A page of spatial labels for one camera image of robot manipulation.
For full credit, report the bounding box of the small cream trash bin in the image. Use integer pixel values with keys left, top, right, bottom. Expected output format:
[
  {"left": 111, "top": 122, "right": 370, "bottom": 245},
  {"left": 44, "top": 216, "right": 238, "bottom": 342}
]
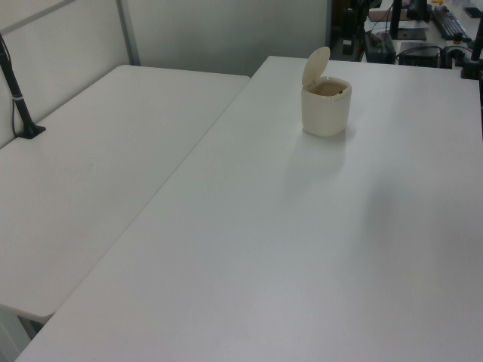
[{"left": 300, "top": 46, "right": 353, "bottom": 137}]

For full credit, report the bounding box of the dark green tool case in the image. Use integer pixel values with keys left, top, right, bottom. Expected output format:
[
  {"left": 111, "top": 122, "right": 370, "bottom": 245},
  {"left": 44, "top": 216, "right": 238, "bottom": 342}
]
[{"left": 363, "top": 31, "right": 396, "bottom": 63}]

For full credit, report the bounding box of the black electronics box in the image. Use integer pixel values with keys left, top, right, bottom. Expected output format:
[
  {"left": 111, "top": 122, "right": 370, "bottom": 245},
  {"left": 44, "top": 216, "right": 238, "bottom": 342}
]
[{"left": 398, "top": 41, "right": 442, "bottom": 67}]

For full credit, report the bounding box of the black monitor stand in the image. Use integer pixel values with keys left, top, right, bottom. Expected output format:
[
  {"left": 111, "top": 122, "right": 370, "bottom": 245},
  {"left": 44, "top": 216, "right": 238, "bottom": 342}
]
[{"left": 388, "top": 0, "right": 427, "bottom": 41}]

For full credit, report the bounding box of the black keyboard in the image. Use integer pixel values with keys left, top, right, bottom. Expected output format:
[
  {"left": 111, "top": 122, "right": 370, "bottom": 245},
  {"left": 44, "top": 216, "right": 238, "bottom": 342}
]
[{"left": 432, "top": 5, "right": 473, "bottom": 41}]

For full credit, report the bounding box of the black camera stand pole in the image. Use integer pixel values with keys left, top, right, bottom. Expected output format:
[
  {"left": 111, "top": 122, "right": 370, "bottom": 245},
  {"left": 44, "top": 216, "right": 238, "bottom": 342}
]
[{"left": 0, "top": 32, "right": 47, "bottom": 138}]

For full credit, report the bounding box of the black clamp mount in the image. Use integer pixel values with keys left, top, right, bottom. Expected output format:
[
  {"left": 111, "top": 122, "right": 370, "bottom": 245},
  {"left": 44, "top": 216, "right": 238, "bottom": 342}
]
[{"left": 458, "top": 22, "right": 483, "bottom": 80}]

